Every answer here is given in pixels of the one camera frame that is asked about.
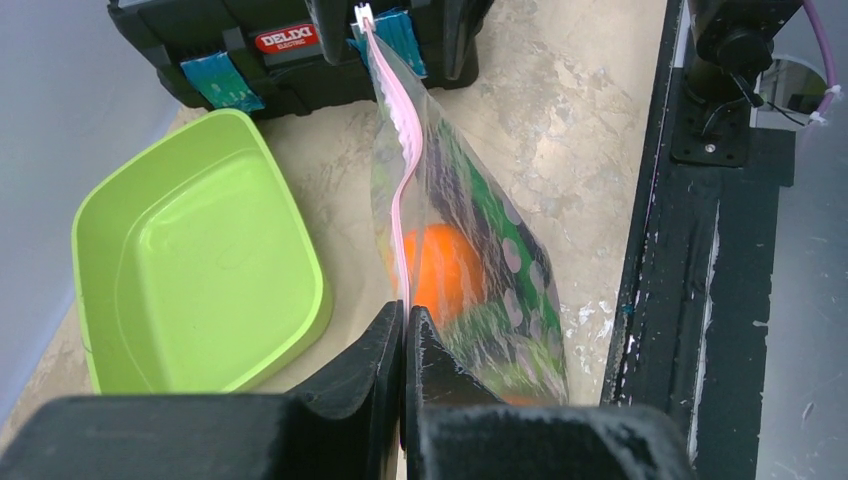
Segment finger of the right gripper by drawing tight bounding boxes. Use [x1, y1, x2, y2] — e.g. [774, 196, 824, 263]
[304, 0, 355, 65]
[442, 0, 494, 81]

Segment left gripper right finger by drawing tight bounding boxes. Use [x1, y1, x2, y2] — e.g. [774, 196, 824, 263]
[404, 307, 502, 479]

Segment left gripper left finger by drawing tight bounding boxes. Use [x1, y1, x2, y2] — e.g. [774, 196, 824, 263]
[284, 301, 404, 479]

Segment clear zip top bag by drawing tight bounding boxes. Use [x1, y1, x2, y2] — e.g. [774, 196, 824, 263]
[352, 2, 569, 405]

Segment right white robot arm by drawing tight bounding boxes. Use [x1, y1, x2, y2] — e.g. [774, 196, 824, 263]
[305, 1, 808, 106]

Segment orange fake fruit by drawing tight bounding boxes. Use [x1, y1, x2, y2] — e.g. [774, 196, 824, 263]
[404, 224, 485, 329]

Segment black Delixi toolbox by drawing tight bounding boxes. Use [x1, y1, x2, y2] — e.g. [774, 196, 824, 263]
[107, 1, 476, 119]

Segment green plastic tray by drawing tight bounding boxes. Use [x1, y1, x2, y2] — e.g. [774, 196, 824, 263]
[72, 109, 333, 395]

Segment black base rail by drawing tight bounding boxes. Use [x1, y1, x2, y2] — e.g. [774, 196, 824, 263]
[600, 1, 796, 479]

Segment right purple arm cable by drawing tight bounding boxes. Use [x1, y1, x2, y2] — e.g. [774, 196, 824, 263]
[801, 0, 843, 127]

